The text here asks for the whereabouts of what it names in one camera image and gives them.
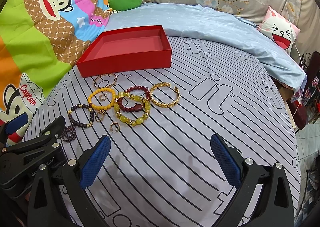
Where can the gold chain bangle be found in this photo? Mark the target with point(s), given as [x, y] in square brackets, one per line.
[161, 104]

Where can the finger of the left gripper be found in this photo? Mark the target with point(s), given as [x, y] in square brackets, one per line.
[9, 129]
[50, 130]

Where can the cartoon monkey colourful blanket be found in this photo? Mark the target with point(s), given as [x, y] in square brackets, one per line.
[41, 40]

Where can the light blue duvet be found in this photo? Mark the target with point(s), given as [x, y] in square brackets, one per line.
[195, 21]

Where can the red cardboard box tray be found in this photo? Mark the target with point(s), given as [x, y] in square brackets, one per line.
[127, 49]

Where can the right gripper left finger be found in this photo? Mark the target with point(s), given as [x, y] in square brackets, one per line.
[46, 205]

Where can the thin gold bangle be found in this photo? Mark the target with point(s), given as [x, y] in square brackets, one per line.
[105, 80]

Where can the white striped bed sheet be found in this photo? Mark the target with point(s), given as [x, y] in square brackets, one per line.
[163, 172]

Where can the dark bedside furniture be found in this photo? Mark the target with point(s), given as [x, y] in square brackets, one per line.
[307, 110]

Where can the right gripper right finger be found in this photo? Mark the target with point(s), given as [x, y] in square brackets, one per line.
[274, 206]

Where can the pink rabbit face cushion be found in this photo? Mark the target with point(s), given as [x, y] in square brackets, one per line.
[279, 30]

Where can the dark purple bead strand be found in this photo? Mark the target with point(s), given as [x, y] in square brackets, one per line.
[68, 134]

